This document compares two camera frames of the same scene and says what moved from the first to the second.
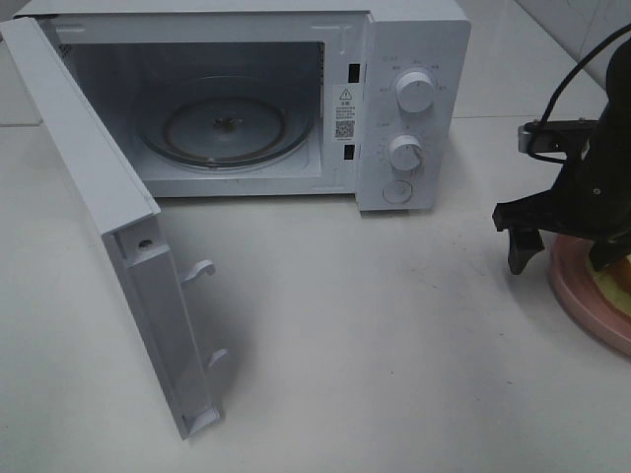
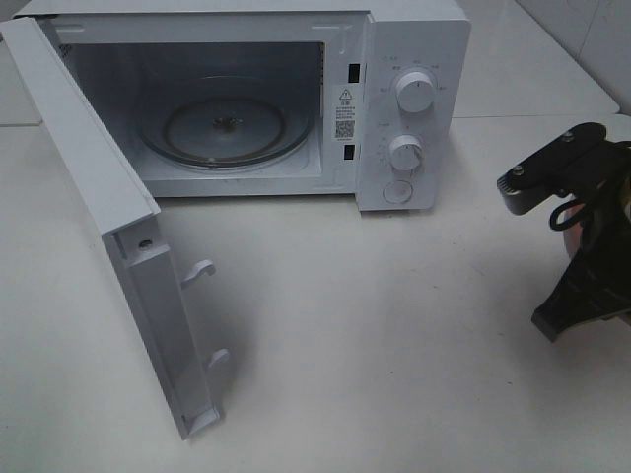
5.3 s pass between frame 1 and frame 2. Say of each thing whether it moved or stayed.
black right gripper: moved
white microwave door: stayed
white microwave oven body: stayed
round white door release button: stayed
